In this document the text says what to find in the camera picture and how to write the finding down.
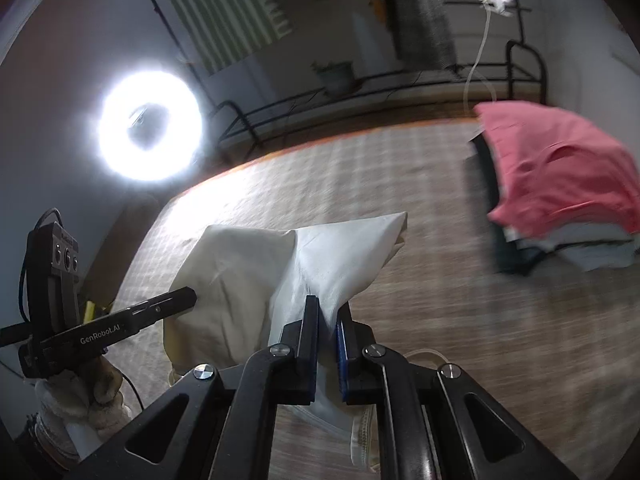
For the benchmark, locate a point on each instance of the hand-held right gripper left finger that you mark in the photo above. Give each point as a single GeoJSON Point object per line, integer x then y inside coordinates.
{"type": "Point", "coordinates": [307, 355]}

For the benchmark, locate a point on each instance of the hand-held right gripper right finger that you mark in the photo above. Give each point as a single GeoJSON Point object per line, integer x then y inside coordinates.
{"type": "Point", "coordinates": [344, 360]}

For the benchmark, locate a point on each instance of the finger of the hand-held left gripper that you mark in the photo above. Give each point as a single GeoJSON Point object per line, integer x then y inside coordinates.
{"type": "Point", "coordinates": [165, 305]}

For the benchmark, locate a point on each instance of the white camisole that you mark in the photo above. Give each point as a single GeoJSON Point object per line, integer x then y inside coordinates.
{"type": "Point", "coordinates": [240, 270]}

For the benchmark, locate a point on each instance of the black metal clothes rack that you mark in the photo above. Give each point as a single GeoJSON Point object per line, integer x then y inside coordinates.
{"type": "Point", "coordinates": [400, 77]}

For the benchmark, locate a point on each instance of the person's left hand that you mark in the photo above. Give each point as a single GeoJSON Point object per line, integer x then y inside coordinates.
{"type": "Point", "coordinates": [75, 390]}

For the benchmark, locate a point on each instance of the yellow bag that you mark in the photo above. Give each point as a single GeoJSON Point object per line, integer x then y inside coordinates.
{"type": "Point", "coordinates": [90, 311]}

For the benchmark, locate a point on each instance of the checked bed blanket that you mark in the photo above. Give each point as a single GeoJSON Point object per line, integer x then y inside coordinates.
{"type": "Point", "coordinates": [425, 320]}

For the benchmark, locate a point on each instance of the dark green folded garment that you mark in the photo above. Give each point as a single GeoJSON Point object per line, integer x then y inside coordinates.
{"type": "Point", "coordinates": [505, 255]}

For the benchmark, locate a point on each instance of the grey folded garment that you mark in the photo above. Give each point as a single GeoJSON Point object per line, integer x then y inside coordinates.
{"type": "Point", "coordinates": [595, 252]}

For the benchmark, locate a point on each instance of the small grey plant pot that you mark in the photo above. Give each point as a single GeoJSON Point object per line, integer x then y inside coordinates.
{"type": "Point", "coordinates": [337, 77]}

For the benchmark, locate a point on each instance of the pink folded garment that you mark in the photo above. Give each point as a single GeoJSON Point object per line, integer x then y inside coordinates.
{"type": "Point", "coordinates": [555, 170]}

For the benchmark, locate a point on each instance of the plaid coat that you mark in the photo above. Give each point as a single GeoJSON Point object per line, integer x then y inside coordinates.
{"type": "Point", "coordinates": [422, 15]}

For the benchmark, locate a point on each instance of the black metal bed frame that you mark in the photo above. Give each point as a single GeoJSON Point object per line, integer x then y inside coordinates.
{"type": "Point", "coordinates": [540, 60]}

